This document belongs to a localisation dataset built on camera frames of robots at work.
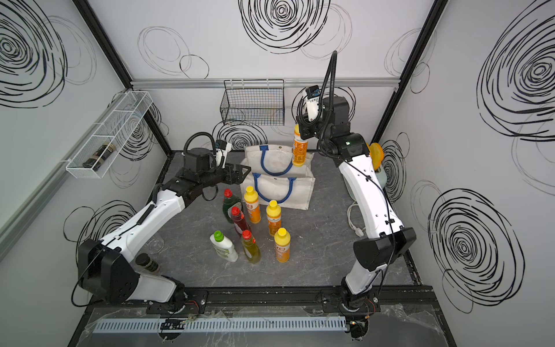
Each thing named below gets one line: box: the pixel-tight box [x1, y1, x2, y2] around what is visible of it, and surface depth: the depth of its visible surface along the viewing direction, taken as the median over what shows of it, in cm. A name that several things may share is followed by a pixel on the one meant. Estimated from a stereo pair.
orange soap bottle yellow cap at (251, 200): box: [244, 185, 261, 225], surface depth 82 cm
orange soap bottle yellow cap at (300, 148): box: [292, 122, 308, 167], surface depth 80 cm
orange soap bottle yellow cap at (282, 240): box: [273, 226, 292, 264], surface depth 70 cm
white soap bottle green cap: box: [209, 230, 239, 263], surface depth 74 cm
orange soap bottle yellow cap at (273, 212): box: [265, 199, 282, 237], surface depth 77 cm
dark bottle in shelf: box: [82, 143, 117, 172], surface depth 68 cm
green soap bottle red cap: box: [222, 187, 244, 225], surface depth 85 cm
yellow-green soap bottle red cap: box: [242, 229, 261, 264], surface depth 74 cm
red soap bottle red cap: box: [230, 206, 252, 236], surface depth 80 cm
